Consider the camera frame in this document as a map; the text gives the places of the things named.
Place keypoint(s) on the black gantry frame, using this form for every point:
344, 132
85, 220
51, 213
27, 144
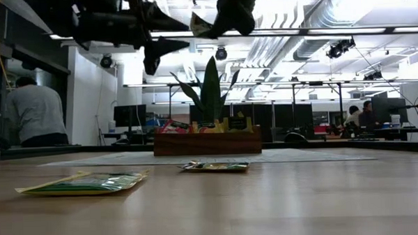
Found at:
340, 92

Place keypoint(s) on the green snake plant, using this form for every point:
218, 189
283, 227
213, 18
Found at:
210, 93

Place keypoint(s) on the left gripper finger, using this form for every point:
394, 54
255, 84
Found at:
158, 53
164, 21

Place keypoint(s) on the wooden compartment box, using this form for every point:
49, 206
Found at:
207, 143

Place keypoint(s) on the white bottle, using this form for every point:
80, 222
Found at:
111, 126

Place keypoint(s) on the black dome camera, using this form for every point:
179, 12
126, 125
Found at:
106, 61
221, 53

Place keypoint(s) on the long light strip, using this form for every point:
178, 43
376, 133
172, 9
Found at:
345, 31
279, 32
174, 34
60, 37
411, 29

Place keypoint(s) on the red tea bag packet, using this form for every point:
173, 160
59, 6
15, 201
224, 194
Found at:
176, 126

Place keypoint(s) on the blue bin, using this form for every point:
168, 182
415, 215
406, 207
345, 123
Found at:
386, 126

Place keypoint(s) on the black desk monitor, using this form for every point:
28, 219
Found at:
386, 109
129, 115

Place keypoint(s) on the dark office desk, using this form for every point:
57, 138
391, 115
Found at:
387, 132
126, 136

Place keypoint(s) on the person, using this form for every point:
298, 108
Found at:
367, 117
352, 117
36, 113

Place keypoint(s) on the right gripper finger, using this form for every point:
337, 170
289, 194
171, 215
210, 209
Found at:
214, 33
226, 24

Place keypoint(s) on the white tub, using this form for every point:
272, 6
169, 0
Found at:
395, 120

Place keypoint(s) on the black track spotlight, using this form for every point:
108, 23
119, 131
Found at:
373, 75
340, 47

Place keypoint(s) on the black office chair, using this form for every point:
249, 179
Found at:
295, 137

